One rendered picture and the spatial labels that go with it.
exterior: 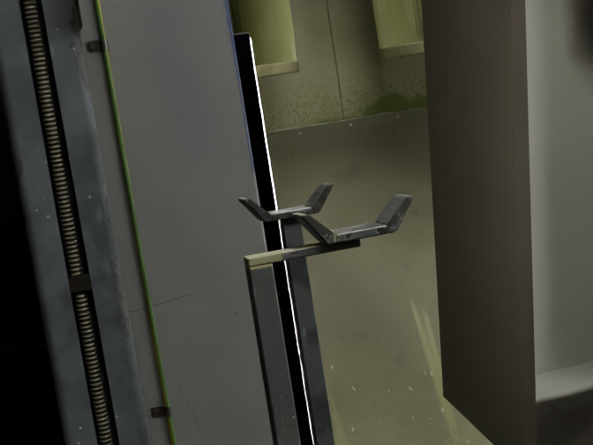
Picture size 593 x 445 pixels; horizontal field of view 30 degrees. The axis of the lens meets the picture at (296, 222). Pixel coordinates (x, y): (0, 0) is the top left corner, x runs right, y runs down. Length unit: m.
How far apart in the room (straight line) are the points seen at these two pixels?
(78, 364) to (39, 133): 0.16
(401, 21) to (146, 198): 1.82
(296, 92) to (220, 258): 1.98
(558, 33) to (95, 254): 1.59
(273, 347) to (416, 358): 2.26
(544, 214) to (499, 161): 0.44
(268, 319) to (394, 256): 2.38
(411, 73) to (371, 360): 0.91
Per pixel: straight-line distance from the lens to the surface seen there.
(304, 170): 3.20
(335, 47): 3.30
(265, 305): 0.73
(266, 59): 2.87
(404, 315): 3.04
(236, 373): 1.33
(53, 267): 0.79
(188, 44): 1.30
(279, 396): 0.75
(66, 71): 0.78
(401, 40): 3.03
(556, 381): 2.41
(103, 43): 1.28
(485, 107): 1.92
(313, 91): 3.27
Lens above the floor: 1.19
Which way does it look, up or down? 6 degrees down
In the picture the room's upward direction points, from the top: 9 degrees counter-clockwise
